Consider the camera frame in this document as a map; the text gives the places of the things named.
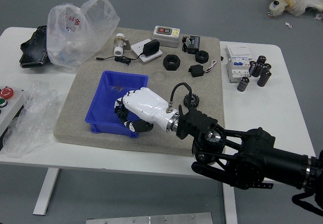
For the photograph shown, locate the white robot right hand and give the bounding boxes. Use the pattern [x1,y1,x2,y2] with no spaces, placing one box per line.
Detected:
[114,87,179,134]

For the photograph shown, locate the black gear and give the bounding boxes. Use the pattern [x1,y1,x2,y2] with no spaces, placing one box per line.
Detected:
[182,92,200,108]
[116,106,129,120]

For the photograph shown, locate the big black nut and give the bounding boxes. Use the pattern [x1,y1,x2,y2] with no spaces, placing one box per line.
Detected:
[163,54,181,71]

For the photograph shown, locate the blue plastic box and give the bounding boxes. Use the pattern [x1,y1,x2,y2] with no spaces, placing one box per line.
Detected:
[84,70,150,139]

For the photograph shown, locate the small black plastic box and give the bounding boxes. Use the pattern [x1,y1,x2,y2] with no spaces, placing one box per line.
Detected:
[188,64,205,78]

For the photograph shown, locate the grey control box with buttons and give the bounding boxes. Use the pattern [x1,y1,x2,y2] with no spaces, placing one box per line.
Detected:
[0,85,26,138]

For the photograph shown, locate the grey-brown foam mat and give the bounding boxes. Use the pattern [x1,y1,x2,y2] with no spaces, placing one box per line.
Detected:
[52,26,227,158]

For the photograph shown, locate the white socket plate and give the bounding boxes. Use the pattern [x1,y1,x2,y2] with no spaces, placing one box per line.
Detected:
[130,39,163,63]

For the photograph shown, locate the black power adapter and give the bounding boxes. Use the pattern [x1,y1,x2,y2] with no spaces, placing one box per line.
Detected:
[142,39,161,58]

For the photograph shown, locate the brass valve white fittings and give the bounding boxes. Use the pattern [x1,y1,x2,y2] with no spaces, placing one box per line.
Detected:
[113,33,132,58]

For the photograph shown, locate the black module green terminal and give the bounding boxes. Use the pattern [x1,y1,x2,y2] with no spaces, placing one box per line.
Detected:
[181,34,202,54]

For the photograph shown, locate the white plastic bag red print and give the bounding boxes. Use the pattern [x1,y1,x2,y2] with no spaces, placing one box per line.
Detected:
[46,0,121,73]

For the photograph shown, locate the white circuit breaker blue label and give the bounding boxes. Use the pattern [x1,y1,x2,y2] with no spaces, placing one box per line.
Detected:
[225,54,255,84]

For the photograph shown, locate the clear crumpled plastic bag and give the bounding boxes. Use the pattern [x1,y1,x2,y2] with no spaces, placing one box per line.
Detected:
[2,81,60,158]

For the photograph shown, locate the grey metal plate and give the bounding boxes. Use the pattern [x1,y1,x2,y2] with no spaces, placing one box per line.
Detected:
[85,211,214,224]

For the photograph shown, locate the black pouch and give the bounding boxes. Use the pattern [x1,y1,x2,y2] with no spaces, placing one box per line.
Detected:
[19,25,50,69]

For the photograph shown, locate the white table leg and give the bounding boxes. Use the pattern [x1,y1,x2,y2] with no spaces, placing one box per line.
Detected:
[32,168,60,216]
[222,183,238,224]

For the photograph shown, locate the black adapter cord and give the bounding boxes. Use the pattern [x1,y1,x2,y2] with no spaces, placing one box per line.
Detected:
[93,53,146,66]

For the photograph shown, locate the grey switch box two buttons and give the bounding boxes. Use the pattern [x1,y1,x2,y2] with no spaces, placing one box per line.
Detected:
[152,25,181,49]

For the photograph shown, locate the red white wires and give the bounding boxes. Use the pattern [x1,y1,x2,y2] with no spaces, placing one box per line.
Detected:
[203,60,217,73]

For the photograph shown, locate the white switch plate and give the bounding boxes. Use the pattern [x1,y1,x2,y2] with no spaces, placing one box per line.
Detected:
[226,44,255,60]

